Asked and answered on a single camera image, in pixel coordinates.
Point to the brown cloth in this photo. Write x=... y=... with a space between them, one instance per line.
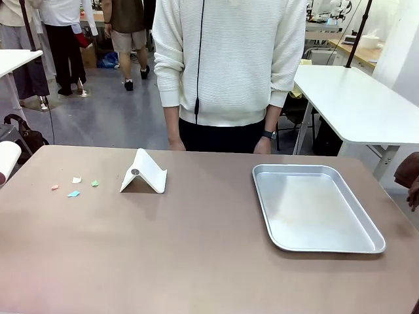
x=408 y=168

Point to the person's left forearm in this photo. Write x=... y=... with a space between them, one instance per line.
x=273 y=118

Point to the person's right forearm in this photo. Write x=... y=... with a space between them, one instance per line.
x=173 y=122

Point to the person's left hand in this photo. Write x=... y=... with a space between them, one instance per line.
x=262 y=146

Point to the person's right hand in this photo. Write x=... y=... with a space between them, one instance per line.
x=176 y=144

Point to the silver metal tray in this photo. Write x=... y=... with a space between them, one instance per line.
x=311 y=212

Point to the large white table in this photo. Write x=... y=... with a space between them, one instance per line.
x=353 y=98

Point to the wooden workbench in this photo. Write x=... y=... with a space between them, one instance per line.
x=360 y=52

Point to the black wrist watch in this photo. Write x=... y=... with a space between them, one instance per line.
x=269 y=134

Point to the yellow paper sheet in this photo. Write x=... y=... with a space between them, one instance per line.
x=296 y=90

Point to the black tripod pole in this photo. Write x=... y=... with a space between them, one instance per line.
x=358 y=32
x=27 y=26

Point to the person in white sweater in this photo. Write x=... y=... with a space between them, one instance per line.
x=229 y=65

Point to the white folded roller stand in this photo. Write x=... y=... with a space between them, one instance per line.
x=147 y=173

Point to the green paper scrap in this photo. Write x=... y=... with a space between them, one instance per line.
x=95 y=183

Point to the person in brown shirt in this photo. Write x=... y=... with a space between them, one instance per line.
x=129 y=26

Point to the blue plastic bag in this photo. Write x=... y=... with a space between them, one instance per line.
x=108 y=60

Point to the white paper scrap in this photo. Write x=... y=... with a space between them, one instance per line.
x=77 y=180

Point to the blue paper scrap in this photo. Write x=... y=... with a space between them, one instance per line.
x=74 y=194

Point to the cardboard box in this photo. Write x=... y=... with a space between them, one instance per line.
x=88 y=55

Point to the pink paper scrap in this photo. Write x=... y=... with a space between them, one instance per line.
x=55 y=187

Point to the person in black trousers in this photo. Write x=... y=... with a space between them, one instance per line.
x=65 y=42

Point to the black bag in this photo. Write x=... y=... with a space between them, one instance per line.
x=31 y=137

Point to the grey metal stool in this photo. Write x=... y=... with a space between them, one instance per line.
x=10 y=134

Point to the person in light clothes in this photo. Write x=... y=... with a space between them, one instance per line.
x=23 y=65

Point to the small white table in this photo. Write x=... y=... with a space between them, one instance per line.
x=13 y=60

